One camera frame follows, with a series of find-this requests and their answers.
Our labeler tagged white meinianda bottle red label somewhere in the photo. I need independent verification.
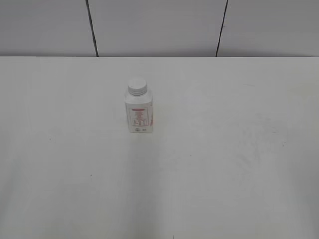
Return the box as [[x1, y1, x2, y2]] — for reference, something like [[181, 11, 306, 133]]
[[125, 90, 154, 133]]

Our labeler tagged white ribbed bottle cap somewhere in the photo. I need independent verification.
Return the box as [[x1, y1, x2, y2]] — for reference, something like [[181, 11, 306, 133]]
[[128, 77, 148, 96]]

